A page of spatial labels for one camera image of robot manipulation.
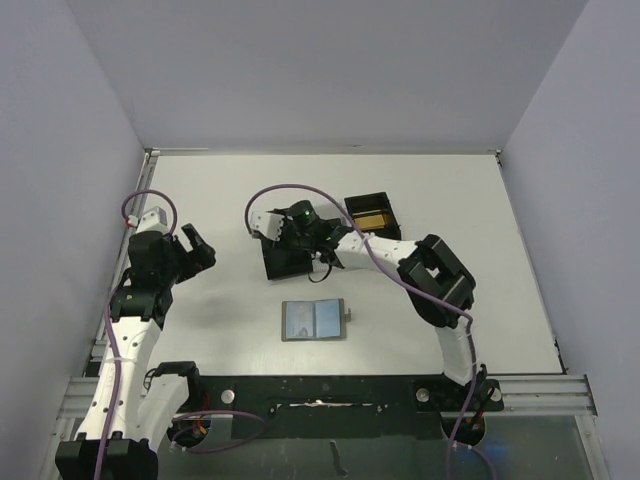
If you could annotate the aluminium frame rail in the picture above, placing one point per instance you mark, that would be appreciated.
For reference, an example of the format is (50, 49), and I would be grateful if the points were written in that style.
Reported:
(546, 395)

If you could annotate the grey leather card holder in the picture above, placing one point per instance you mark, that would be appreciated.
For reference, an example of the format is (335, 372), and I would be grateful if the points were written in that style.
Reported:
(317, 320)

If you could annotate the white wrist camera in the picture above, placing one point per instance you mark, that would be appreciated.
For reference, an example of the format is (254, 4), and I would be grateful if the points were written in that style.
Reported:
(267, 225)
(154, 219)

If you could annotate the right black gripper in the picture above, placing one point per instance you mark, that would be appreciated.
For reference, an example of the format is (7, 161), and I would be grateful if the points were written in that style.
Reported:
(288, 235)

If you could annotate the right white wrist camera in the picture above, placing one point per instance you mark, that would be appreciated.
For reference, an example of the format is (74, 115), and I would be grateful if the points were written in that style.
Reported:
(267, 225)

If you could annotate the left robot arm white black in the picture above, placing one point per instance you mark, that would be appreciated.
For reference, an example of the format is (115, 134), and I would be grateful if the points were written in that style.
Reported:
(134, 404)

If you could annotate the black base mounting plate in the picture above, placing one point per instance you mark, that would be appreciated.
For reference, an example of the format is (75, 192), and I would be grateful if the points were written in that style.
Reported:
(338, 407)

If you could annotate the black white three-bin tray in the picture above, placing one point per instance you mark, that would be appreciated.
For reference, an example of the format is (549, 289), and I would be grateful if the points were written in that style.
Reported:
(280, 263)

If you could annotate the gold card in right bin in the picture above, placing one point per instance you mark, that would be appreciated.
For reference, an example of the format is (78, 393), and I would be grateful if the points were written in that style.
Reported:
(370, 221)

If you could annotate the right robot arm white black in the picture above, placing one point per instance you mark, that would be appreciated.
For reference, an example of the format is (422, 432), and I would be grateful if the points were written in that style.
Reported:
(439, 286)

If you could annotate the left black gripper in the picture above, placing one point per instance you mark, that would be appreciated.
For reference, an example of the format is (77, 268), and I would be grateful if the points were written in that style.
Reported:
(185, 255)

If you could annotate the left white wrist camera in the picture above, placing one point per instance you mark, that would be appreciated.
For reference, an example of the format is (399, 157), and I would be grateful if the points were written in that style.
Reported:
(154, 219)

